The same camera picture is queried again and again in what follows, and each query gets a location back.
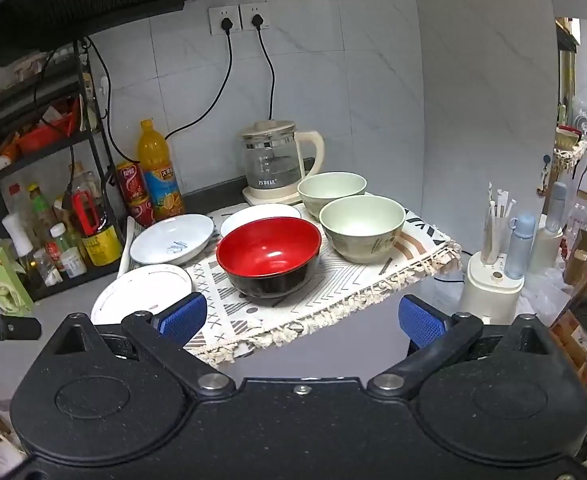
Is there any black metal rack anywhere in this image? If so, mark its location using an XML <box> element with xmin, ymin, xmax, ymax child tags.
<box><xmin>0</xmin><ymin>37</ymin><xmax>126</xmax><ymax>303</ymax></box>

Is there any glass kettle with cream handle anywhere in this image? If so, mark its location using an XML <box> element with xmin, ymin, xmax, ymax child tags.
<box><xmin>238</xmin><ymin>120</ymin><xmax>324</xmax><ymax>196</ymax></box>

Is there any patterned fringed table mat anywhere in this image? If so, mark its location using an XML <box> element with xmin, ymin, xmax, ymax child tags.
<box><xmin>180</xmin><ymin>191</ymin><xmax>463</xmax><ymax>367</ymax></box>

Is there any small white dish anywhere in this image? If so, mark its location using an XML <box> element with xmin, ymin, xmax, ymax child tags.
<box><xmin>219</xmin><ymin>204</ymin><xmax>303</xmax><ymax>239</ymax></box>

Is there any oil bottle with white cap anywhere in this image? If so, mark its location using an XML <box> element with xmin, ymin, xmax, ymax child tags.
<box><xmin>2</xmin><ymin>212</ymin><xmax>41</xmax><ymax>291</ymax></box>

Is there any orange juice bottle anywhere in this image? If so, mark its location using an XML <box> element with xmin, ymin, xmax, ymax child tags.
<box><xmin>138</xmin><ymin>119</ymin><xmax>186</xmax><ymax>221</ymax></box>

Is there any cardboard box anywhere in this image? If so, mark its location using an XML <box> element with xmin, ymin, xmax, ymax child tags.
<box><xmin>548</xmin><ymin>230</ymin><xmax>587</xmax><ymax>401</ymax></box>

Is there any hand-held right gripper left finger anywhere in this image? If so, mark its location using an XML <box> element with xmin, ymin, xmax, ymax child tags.
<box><xmin>48</xmin><ymin>292</ymin><xmax>236</xmax><ymax>396</ymax></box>

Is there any white wall socket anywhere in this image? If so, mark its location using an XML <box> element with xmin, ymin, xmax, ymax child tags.
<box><xmin>240</xmin><ymin>2</ymin><xmax>273</xmax><ymax>31</ymax></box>
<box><xmin>208</xmin><ymin>6</ymin><xmax>240</xmax><ymax>37</ymax></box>

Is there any bundle of white chopsticks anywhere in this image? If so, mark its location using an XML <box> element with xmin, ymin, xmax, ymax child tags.
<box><xmin>482</xmin><ymin>185</ymin><xmax>519</xmax><ymax>266</ymax></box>

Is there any small pale green bowl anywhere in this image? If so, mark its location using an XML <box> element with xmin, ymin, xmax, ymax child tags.
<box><xmin>297</xmin><ymin>172</ymin><xmax>367</xmax><ymax>219</ymax></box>

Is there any pale blue bottle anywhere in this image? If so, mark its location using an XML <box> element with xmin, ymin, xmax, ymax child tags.
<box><xmin>506</xmin><ymin>214</ymin><xmax>537</xmax><ymax>281</ymax></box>

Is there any black range hood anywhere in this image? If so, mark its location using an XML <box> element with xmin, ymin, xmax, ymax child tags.
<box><xmin>0</xmin><ymin>0</ymin><xmax>254</xmax><ymax>66</ymax></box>

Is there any white spoon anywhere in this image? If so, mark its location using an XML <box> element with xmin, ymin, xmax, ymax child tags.
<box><xmin>117</xmin><ymin>216</ymin><xmax>136</xmax><ymax>279</ymax></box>

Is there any green carton box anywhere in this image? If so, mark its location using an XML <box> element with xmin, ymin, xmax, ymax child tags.
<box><xmin>0</xmin><ymin>247</ymin><xmax>35</xmax><ymax>317</ymax></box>

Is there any white plastic jar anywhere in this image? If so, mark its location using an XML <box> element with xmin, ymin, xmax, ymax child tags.
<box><xmin>60</xmin><ymin>246</ymin><xmax>88</xmax><ymax>279</ymax></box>

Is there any small bottle with red label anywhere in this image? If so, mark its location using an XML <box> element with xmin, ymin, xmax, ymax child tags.
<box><xmin>48</xmin><ymin>222</ymin><xmax>74</xmax><ymax>273</ymax></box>

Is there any fringed cream cloth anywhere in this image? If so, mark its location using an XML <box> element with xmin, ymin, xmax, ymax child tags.
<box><xmin>537</xmin><ymin>137</ymin><xmax>587</xmax><ymax>196</ymax></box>

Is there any clear jar with white contents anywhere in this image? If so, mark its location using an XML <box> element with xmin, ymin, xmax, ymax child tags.
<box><xmin>32</xmin><ymin>247</ymin><xmax>64</xmax><ymax>288</ymax></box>

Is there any white chopstick holder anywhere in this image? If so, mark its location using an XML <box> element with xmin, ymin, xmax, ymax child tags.
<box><xmin>458</xmin><ymin>250</ymin><xmax>525</xmax><ymax>325</ymax></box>

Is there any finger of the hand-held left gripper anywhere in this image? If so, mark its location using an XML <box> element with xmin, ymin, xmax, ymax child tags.
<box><xmin>0</xmin><ymin>310</ymin><xmax>42</xmax><ymax>342</ymax></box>

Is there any red packet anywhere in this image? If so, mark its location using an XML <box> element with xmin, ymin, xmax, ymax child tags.
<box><xmin>18</xmin><ymin>97</ymin><xmax>81</xmax><ymax>156</ymax></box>

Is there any large dark sauce bottle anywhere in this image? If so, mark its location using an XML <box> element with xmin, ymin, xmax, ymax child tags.
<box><xmin>68</xmin><ymin>162</ymin><xmax>124</xmax><ymax>268</ymax></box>

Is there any large pale green bowl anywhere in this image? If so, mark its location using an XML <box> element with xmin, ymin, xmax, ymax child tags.
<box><xmin>319</xmin><ymin>195</ymin><xmax>406</xmax><ymax>264</ymax></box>

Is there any white plate with blue print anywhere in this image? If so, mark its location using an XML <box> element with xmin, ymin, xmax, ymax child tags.
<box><xmin>130</xmin><ymin>213</ymin><xmax>215</xmax><ymax>266</ymax></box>

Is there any black power cable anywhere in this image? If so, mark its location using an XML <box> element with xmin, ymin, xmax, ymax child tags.
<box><xmin>87</xmin><ymin>37</ymin><xmax>129</xmax><ymax>163</ymax></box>
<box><xmin>259</xmin><ymin>27</ymin><xmax>277</xmax><ymax>123</ymax></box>
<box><xmin>164</xmin><ymin>30</ymin><xmax>234</xmax><ymax>142</ymax></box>

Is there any white plate with brown rim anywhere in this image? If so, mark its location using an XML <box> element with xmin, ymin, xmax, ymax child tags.
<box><xmin>90</xmin><ymin>263</ymin><xmax>194</xmax><ymax>326</ymax></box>

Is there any tall white bottle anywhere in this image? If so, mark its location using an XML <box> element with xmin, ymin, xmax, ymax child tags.
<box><xmin>533</xmin><ymin>181</ymin><xmax>569</xmax><ymax>273</ymax></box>

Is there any red drink can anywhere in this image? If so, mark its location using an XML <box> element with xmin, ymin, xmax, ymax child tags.
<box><xmin>116</xmin><ymin>161</ymin><xmax>148</xmax><ymax>202</ymax></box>
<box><xmin>127</xmin><ymin>196</ymin><xmax>157</xmax><ymax>228</ymax></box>

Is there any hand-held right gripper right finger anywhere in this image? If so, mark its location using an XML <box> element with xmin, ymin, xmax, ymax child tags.
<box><xmin>367</xmin><ymin>294</ymin><xmax>554</xmax><ymax>396</ymax></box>

